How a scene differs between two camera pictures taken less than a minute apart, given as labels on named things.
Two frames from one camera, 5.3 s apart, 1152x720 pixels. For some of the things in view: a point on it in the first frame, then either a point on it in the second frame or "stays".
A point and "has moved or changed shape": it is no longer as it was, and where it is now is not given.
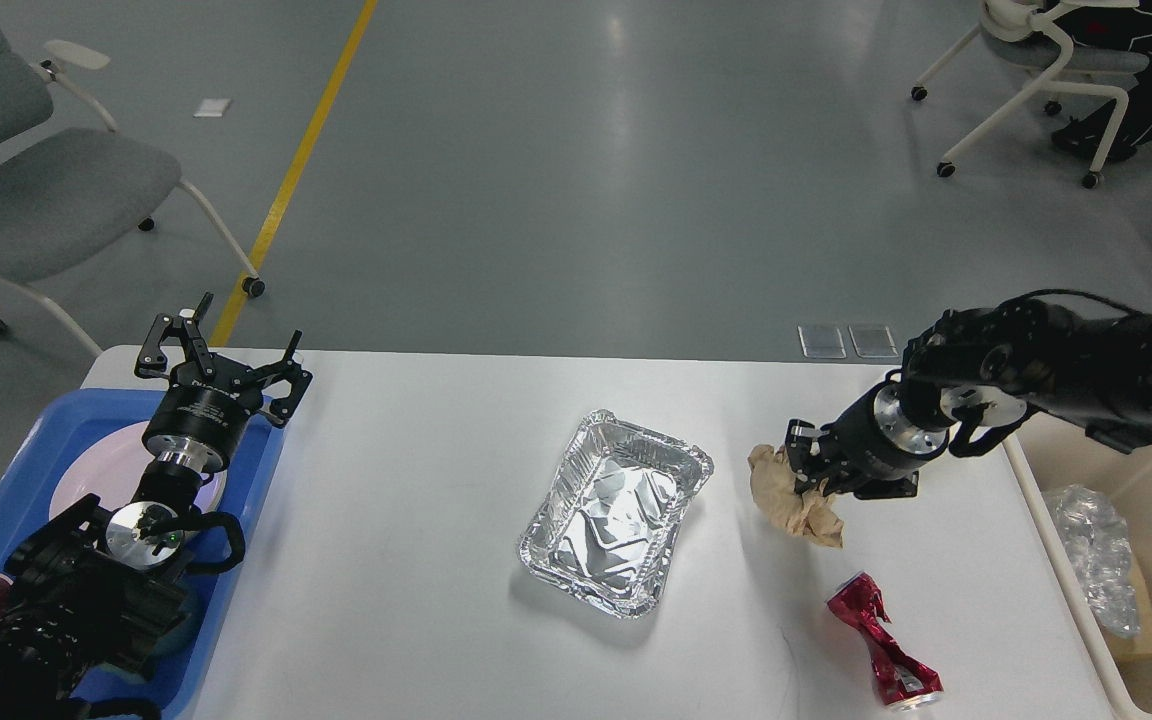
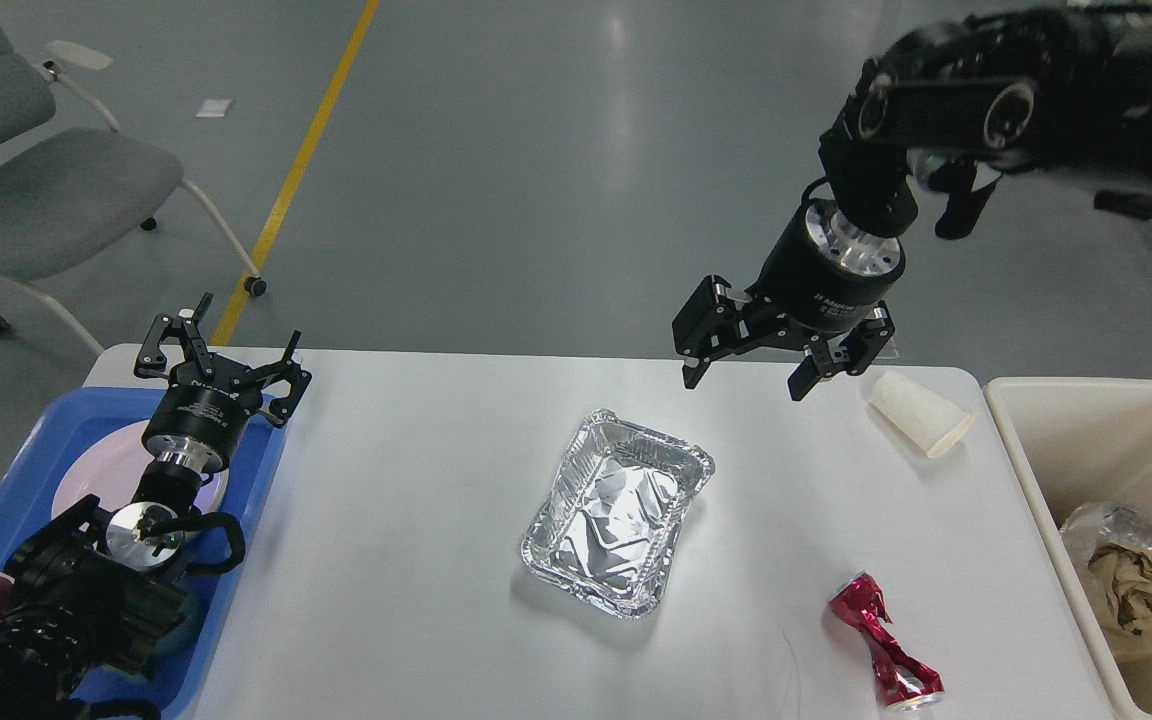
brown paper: (809, 513) to (1136, 584)
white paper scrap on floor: (212, 108) stays
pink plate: (111, 466) stays
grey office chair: (30, 173) stays
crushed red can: (903, 678) stays
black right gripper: (870, 447) to (817, 278)
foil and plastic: (1096, 539) has moved or changed shape
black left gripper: (199, 423) stays
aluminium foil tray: (606, 528) stays
